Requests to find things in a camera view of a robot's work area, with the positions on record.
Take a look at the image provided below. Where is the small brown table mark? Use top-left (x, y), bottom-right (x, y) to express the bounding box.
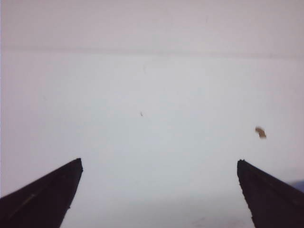
top-left (255, 126), bottom-right (266, 138)

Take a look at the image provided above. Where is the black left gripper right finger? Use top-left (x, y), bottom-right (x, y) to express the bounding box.
top-left (237, 160), bottom-right (304, 228)

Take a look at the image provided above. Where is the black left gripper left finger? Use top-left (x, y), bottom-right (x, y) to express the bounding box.
top-left (0, 158), bottom-right (83, 228)

